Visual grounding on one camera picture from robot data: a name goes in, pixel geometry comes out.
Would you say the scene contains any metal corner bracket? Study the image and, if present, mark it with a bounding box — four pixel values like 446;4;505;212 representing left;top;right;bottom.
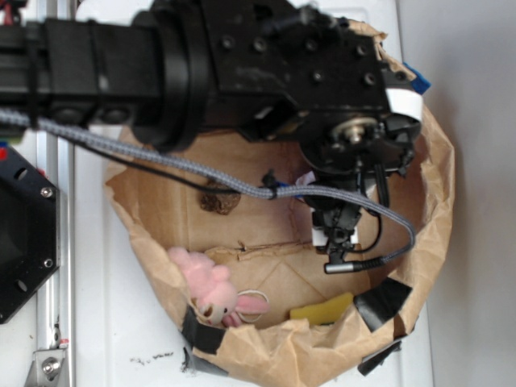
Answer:
24;348;69;387

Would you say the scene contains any blue tape piece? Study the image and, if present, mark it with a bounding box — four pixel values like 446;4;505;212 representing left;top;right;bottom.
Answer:
403;62;432;95

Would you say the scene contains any grey braided cable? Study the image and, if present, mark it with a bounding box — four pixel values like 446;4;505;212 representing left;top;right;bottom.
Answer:
0;107;417;276

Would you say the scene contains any brown paper bag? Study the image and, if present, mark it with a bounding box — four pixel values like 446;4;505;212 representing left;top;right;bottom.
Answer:
103;19;456;384

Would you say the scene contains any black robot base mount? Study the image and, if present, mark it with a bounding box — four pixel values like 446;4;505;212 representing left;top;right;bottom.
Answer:
1;146;56;324

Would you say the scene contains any aluminium rail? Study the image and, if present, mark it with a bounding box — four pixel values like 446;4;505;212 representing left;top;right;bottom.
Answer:
36;132;77;386

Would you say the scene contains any pink plush bunny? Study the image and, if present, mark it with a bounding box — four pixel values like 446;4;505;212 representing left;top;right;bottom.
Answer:
168;247;270;327

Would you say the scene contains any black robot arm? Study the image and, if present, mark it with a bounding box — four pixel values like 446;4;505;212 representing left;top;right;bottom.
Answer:
1;1;422;273

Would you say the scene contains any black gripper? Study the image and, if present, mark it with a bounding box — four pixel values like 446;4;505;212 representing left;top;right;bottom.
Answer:
209;1;422;274

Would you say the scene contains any yellow sponge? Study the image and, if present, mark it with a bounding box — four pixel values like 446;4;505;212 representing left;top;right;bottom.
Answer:
289;293;354;326

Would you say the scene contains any brown rock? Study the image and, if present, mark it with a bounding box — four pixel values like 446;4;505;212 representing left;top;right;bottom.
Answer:
200;181;241;215

